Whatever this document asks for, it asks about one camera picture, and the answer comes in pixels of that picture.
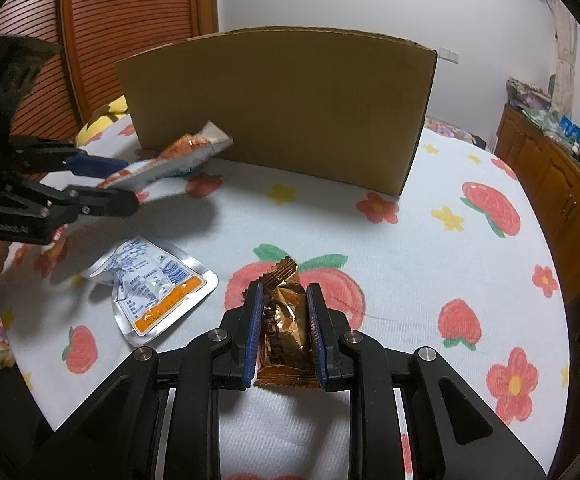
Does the cardboard box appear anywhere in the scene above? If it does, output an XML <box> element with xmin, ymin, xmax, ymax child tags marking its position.
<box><xmin>115</xmin><ymin>26</ymin><xmax>438</xmax><ymax>197</ymax></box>

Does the pale curtain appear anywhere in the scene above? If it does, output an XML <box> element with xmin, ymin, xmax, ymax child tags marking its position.
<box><xmin>552</xmin><ymin>0</ymin><xmax>578</xmax><ymax>101</ymax></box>

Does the wooden dresser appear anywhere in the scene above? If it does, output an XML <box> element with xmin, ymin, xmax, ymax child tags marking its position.
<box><xmin>490</xmin><ymin>102</ymin><xmax>580</xmax><ymax>306</ymax></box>

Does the strawberry printed bed sheet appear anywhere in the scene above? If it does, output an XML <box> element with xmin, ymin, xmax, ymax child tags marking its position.
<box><xmin>0</xmin><ymin>110</ymin><xmax>570</xmax><ymax>480</ymax></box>

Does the orange white snack packet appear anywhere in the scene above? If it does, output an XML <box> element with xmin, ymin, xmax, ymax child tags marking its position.
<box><xmin>97</xmin><ymin>121</ymin><xmax>235</xmax><ymax>192</ymax></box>

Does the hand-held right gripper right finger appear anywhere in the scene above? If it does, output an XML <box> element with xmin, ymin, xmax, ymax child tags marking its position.
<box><xmin>306</xmin><ymin>282</ymin><xmax>550</xmax><ymax>480</ymax></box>

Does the clutter of small dresser things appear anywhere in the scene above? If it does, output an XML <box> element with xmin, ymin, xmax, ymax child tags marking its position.
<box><xmin>506</xmin><ymin>76</ymin><xmax>580</xmax><ymax>183</ymax></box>

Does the brown snack packet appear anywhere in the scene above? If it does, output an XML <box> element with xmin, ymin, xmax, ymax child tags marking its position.
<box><xmin>241</xmin><ymin>256</ymin><xmax>321</xmax><ymax>390</ymax></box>

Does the yellow plush toy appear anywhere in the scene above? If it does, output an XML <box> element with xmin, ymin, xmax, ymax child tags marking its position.
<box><xmin>75</xmin><ymin>95</ymin><xmax>130</xmax><ymax>147</ymax></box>

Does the silver snack packet blue print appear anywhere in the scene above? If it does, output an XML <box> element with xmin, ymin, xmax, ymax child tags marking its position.
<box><xmin>81</xmin><ymin>234</ymin><xmax>219</xmax><ymax>347</ymax></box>

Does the wooden wardrobe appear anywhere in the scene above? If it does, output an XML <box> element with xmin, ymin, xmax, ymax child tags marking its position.
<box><xmin>0</xmin><ymin>0</ymin><xmax>219</xmax><ymax>176</ymax></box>

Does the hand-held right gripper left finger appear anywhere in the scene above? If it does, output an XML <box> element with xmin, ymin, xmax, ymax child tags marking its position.
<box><xmin>52</xmin><ymin>280</ymin><xmax>265</xmax><ymax>480</ymax></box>

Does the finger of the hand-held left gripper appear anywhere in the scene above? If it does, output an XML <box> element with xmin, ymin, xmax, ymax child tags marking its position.
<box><xmin>17</xmin><ymin>180</ymin><xmax>141</xmax><ymax>221</ymax></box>
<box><xmin>7</xmin><ymin>134</ymin><xmax>130</xmax><ymax>181</ymax></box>

